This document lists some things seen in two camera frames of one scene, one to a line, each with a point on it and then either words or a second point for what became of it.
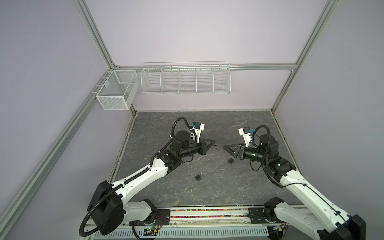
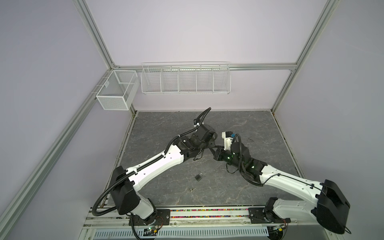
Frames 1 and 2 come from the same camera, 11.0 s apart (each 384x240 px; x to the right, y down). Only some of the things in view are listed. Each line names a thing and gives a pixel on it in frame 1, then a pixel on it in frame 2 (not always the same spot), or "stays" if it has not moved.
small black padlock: x=199 y=176 stays
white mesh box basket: x=118 y=91 stays
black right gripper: x=240 y=151 -> x=218 y=155
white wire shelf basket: x=188 y=78 stays
